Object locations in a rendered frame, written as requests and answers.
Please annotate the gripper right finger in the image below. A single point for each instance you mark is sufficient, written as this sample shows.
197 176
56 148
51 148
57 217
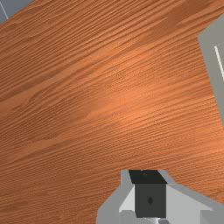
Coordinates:
180 204

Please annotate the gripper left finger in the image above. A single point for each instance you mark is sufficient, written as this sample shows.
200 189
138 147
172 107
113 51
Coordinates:
125 198

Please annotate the pale grey cabinet drawer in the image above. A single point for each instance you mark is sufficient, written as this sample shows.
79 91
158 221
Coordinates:
212 58

